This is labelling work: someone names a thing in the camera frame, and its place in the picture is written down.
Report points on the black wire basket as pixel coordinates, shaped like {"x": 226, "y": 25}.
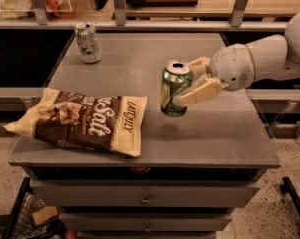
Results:
{"x": 31, "y": 218}

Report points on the grey drawer cabinet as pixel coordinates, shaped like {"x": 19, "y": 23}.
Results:
{"x": 192, "y": 172}

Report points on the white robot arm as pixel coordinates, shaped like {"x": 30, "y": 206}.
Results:
{"x": 276, "y": 57}

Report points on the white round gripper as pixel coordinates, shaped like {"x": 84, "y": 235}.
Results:
{"x": 233, "y": 66}

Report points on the green soda can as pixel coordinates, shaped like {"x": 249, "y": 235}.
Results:
{"x": 176, "y": 77}

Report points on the brown chip bag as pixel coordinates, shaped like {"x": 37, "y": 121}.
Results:
{"x": 77, "y": 121}

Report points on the white soda can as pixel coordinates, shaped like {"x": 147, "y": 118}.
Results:
{"x": 87, "y": 42}

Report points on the black metal frame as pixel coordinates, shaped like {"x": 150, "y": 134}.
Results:
{"x": 287, "y": 188}

